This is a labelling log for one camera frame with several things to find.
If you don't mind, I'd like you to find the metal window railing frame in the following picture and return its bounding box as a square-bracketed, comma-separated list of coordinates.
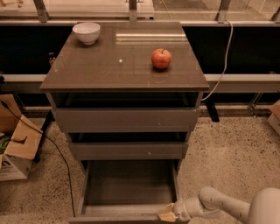
[0, 0, 280, 25]

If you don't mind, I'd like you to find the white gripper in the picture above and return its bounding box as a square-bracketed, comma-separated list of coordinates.
[158, 199, 191, 222]

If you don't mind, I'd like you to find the red apple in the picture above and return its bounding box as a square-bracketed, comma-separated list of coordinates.
[151, 48, 172, 69]

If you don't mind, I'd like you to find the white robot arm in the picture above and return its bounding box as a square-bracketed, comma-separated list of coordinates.
[157, 186, 280, 224]

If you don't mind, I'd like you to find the open cardboard box left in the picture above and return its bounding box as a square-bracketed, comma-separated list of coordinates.
[0, 94, 43, 181]

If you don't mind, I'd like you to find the grey bottom drawer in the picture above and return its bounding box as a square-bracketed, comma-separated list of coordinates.
[69, 160, 181, 224]

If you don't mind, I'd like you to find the white ceramic bowl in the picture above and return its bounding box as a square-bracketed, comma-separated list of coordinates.
[72, 23, 101, 45]

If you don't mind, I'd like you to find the grey drawer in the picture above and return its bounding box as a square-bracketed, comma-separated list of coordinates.
[52, 102, 199, 133]
[69, 160, 181, 224]
[69, 132, 188, 160]

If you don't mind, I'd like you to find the grey drawer cabinet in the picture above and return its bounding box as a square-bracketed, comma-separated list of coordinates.
[39, 21, 210, 165]

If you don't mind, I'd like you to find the cardboard box right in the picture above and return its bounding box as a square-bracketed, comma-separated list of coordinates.
[268, 100, 280, 136]

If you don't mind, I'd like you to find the grey top drawer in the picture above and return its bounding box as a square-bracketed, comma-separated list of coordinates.
[52, 102, 199, 133]

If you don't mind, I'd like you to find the grey middle drawer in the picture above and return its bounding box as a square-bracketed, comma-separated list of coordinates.
[69, 132, 188, 160]

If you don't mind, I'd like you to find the black floor cable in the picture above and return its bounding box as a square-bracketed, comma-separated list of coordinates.
[0, 99, 76, 217]

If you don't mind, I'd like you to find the white hanging cable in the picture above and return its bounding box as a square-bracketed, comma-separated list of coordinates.
[200, 20, 235, 102]

